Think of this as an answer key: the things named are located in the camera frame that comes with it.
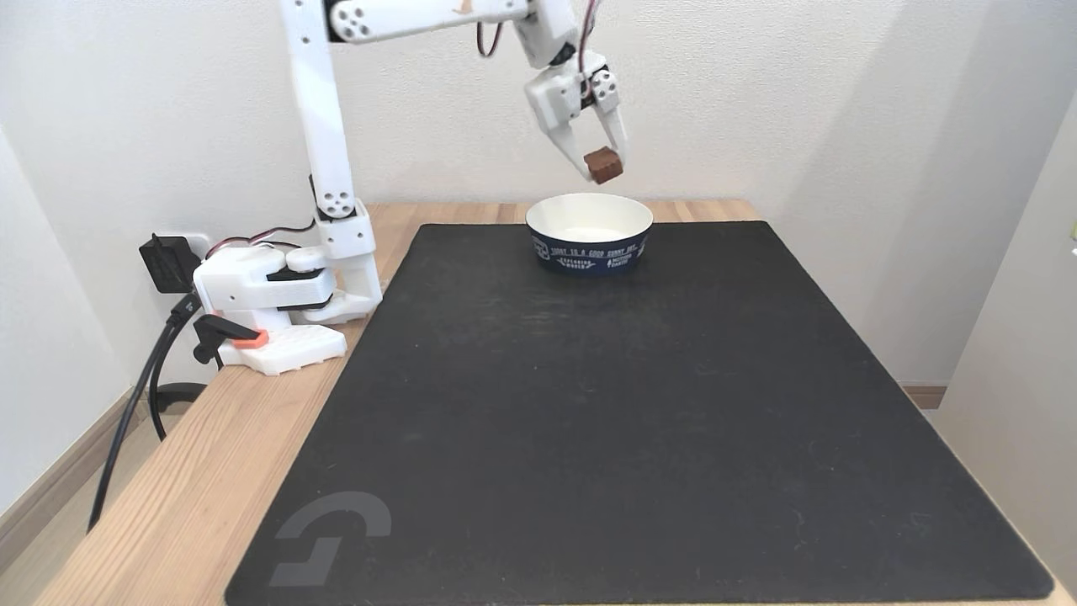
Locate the red toy block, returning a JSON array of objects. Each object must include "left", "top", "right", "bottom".
[{"left": 583, "top": 146, "right": 625, "bottom": 186}]

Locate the navy paper bowl white print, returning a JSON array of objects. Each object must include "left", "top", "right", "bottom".
[{"left": 525, "top": 193, "right": 655, "bottom": 277}]

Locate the black desk mat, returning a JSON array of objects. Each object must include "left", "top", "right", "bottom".
[{"left": 224, "top": 221, "right": 1056, "bottom": 606}]

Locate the black and orange table clamp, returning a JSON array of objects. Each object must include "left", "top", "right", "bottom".
[{"left": 193, "top": 312, "right": 271, "bottom": 365}]

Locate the black power adapter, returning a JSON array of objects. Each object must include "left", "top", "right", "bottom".
[{"left": 138, "top": 233, "right": 204, "bottom": 295}]

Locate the thin wrist motor cable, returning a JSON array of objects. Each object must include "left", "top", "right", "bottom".
[{"left": 577, "top": 0, "right": 602, "bottom": 78}]

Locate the thin base motor cable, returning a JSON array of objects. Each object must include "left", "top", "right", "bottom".
[{"left": 205, "top": 219, "right": 318, "bottom": 258}]

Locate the black thin power cable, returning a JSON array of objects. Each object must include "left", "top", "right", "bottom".
[{"left": 148, "top": 332, "right": 210, "bottom": 442}]

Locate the black thick plug cable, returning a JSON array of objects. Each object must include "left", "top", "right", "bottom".
[{"left": 87, "top": 293, "right": 201, "bottom": 534}]

